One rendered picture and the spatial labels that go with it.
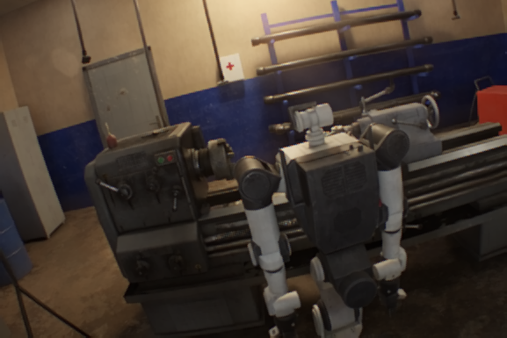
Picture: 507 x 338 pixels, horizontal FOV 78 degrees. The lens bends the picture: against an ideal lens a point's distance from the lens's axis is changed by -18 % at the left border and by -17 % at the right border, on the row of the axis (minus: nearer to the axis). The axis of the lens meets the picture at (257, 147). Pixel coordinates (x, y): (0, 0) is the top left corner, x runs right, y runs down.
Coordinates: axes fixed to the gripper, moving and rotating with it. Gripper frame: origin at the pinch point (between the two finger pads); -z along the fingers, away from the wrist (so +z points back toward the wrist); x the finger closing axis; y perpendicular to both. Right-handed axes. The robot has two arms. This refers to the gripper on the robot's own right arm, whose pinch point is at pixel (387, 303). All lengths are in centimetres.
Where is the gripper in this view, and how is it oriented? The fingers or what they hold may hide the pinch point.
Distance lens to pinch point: 167.1
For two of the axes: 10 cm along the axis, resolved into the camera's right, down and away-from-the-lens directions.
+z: -1.8, -8.8, -4.3
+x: -2.0, -4.0, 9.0
